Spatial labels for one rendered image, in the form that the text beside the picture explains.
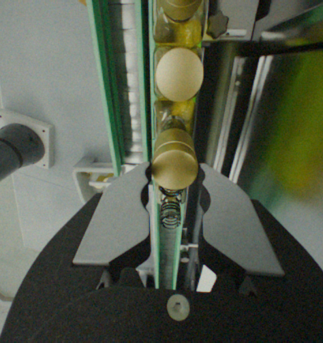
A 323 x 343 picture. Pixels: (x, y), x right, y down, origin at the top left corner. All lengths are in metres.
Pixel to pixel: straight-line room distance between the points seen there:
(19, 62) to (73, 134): 0.25
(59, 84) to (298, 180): 0.63
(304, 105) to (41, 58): 0.63
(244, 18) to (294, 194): 0.34
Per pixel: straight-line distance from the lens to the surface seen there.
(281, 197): 0.23
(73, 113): 0.65
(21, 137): 0.68
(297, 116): 0.22
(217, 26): 0.29
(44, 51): 0.66
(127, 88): 0.43
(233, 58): 0.53
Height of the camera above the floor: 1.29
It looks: 58 degrees down
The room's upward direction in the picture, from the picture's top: 174 degrees counter-clockwise
